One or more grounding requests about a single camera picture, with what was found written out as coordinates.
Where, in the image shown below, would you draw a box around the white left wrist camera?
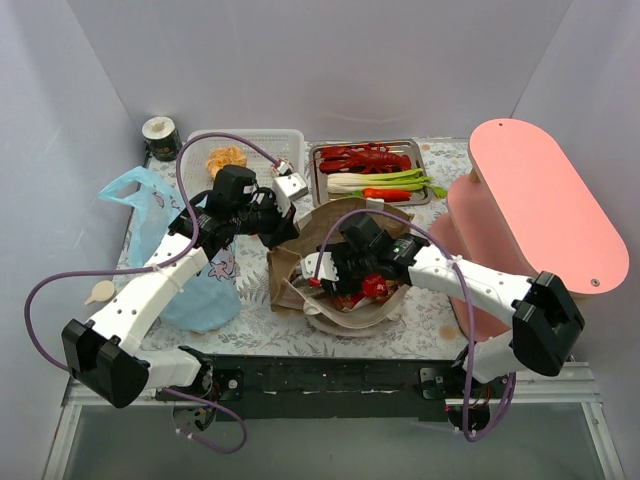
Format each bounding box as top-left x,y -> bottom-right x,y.
271,172 -> 309,217

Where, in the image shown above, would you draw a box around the toy fried bread piece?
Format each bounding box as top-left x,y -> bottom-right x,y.
206,146 -> 247,180

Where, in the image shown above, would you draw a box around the floral patterned table mat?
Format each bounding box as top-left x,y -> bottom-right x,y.
141,138 -> 471,360

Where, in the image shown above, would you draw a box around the brown paper bag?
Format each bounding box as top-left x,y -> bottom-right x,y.
267,197 -> 414,338

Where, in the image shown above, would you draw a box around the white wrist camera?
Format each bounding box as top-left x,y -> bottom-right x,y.
271,172 -> 309,217
300,252 -> 339,287

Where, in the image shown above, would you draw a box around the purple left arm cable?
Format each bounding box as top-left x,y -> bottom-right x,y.
23,131 -> 281,454

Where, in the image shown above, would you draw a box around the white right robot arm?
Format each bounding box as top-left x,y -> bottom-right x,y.
303,209 -> 585,398

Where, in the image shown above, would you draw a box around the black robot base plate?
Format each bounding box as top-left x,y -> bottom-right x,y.
154,353 -> 519,422

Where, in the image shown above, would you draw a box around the white plastic perforated basket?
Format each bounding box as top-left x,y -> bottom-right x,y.
181,129 -> 306,197

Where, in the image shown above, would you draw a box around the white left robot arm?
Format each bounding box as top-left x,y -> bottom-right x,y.
61,165 -> 308,408

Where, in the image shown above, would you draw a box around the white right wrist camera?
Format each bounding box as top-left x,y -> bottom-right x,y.
300,252 -> 339,287

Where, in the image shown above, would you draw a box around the red toy lobster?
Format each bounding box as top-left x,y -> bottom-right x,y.
316,143 -> 412,175

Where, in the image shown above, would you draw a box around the stainless steel tray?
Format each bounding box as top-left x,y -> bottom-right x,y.
307,140 -> 437,206

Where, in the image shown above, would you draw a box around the red snack packet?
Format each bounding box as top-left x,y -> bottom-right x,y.
361,274 -> 388,299

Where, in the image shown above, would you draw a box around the green toy vegetable stalks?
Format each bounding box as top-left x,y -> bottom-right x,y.
326,168 -> 448,198

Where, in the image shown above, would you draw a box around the light blue plastic grocery bag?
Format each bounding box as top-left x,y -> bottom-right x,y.
98,167 -> 241,333

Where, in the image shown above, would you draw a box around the orange toy carrot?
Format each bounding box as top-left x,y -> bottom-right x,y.
359,188 -> 412,203

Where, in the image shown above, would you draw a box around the pink two-tier shelf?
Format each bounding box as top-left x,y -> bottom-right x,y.
429,118 -> 630,333

